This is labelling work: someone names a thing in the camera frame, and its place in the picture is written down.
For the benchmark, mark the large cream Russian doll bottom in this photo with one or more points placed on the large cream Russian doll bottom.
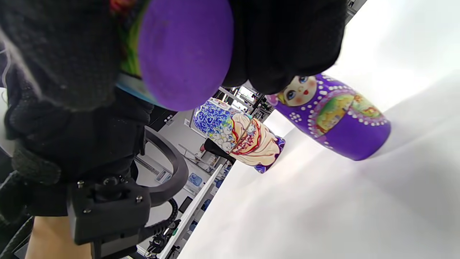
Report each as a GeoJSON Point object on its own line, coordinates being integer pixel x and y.
{"type": "Point", "coordinates": [257, 144]}

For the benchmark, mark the black VR controller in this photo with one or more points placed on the black VR controller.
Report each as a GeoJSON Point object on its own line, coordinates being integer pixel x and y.
{"type": "Point", "coordinates": [179, 165]}

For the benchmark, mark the medium light-blue nesting doll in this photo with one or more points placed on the medium light-blue nesting doll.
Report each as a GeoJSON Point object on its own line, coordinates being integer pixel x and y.
{"type": "Point", "coordinates": [187, 54]}

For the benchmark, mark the person's left forearm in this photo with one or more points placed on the person's left forearm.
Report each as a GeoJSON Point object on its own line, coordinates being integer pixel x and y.
{"type": "Point", "coordinates": [54, 241]}

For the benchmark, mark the person's right hand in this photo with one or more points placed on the person's right hand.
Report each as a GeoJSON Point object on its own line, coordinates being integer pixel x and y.
{"type": "Point", "coordinates": [287, 36]}

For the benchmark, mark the small purple nesting doll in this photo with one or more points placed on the small purple nesting doll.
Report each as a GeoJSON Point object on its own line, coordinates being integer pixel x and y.
{"type": "Point", "coordinates": [298, 93]}
{"type": "Point", "coordinates": [363, 138]}

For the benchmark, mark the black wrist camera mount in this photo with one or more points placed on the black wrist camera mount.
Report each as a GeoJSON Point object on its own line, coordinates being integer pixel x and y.
{"type": "Point", "coordinates": [107, 212]}

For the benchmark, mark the person's left hand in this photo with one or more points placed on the person's left hand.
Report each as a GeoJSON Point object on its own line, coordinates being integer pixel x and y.
{"type": "Point", "coordinates": [72, 144]}

